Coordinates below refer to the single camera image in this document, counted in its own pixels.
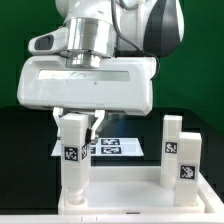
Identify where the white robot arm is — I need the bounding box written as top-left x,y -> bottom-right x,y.
17,0 -> 184,138

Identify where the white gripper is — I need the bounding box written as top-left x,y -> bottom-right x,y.
17,56 -> 156,144

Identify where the white marker base sheet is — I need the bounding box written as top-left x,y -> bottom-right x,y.
51,137 -> 145,158

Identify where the white square desk top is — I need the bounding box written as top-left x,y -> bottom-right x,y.
58,166 -> 205,216

